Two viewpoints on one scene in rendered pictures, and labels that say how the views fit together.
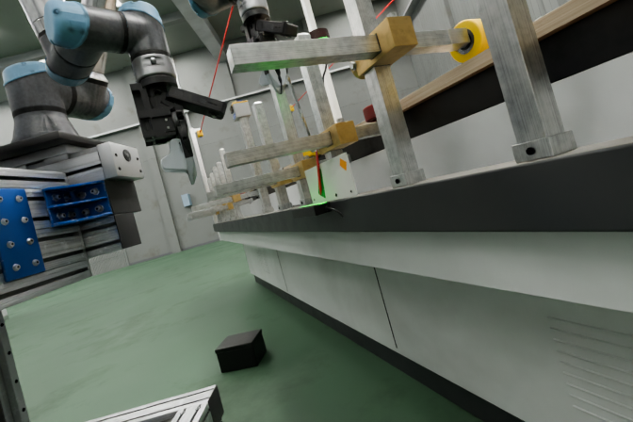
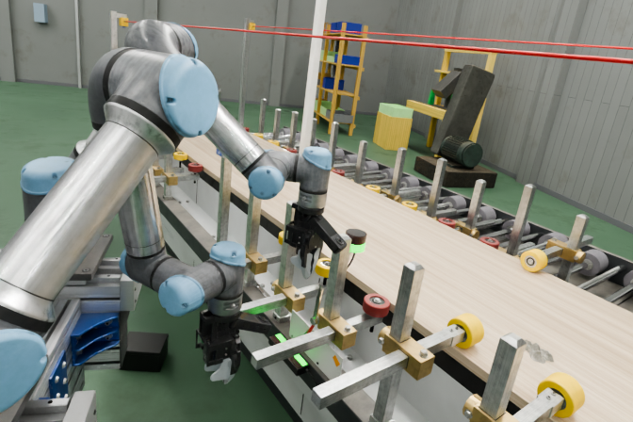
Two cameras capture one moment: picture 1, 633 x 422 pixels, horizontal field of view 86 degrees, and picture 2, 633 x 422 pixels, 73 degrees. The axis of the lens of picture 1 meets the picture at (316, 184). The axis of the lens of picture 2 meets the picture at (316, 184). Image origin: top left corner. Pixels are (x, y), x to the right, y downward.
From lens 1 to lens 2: 0.92 m
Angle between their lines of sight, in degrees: 23
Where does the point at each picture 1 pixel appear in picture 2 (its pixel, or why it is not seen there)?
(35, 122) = not seen: hidden behind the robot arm
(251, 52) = (332, 398)
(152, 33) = (238, 282)
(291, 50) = (354, 388)
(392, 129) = (387, 398)
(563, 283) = not seen: outside the picture
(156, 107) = (219, 333)
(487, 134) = (442, 386)
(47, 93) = not seen: hidden behind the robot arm
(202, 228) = (55, 61)
